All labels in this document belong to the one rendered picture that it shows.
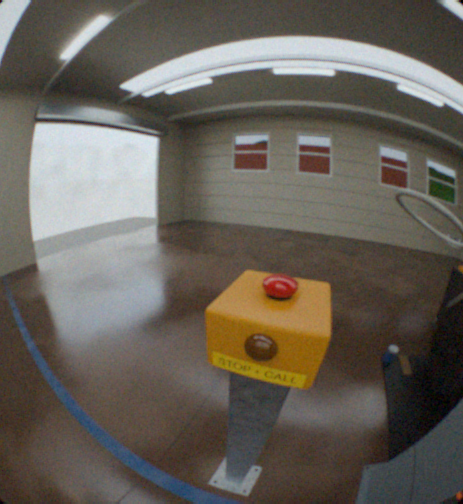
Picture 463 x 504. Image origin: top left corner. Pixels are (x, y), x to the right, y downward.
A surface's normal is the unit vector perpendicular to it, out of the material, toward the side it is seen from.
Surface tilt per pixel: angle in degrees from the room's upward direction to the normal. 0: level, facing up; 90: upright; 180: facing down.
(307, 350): 90
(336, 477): 0
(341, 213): 90
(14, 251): 90
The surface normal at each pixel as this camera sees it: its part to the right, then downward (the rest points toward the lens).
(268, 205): -0.39, 0.25
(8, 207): 0.92, 0.14
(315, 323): 0.03, -0.96
